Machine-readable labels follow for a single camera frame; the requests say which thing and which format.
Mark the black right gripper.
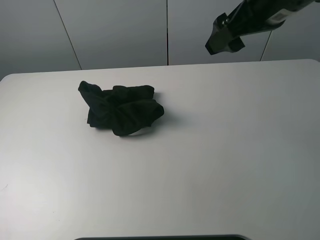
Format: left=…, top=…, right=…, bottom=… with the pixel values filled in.
left=205, top=0, right=285, bottom=55

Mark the black printed t-shirt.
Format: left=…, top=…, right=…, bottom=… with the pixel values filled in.
left=78, top=81, right=165, bottom=137

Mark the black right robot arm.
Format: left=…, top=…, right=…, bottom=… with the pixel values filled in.
left=205, top=0, right=314, bottom=55

